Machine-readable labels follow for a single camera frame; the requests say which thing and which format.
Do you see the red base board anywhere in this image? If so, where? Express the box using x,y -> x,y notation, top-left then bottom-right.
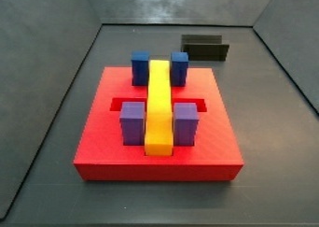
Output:
74,67 -> 245,181

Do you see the black fixture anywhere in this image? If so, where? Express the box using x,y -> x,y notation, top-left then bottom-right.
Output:
181,35 -> 230,62

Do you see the yellow long bar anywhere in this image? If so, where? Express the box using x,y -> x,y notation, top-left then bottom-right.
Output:
145,60 -> 174,156

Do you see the right purple post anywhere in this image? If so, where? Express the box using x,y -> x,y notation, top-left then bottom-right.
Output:
174,103 -> 199,146

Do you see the purple post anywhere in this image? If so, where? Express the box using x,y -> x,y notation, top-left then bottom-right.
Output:
121,102 -> 145,146
174,103 -> 199,146

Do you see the left purple post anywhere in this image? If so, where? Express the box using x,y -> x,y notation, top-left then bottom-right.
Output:
121,102 -> 145,146

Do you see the right blue post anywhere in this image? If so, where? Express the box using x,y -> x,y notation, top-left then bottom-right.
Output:
171,52 -> 190,87

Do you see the blue post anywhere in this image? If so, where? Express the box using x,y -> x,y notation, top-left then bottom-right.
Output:
171,52 -> 190,87
131,51 -> 150,86

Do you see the left blue post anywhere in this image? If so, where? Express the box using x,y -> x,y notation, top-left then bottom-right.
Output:
131,51 -> 150,86

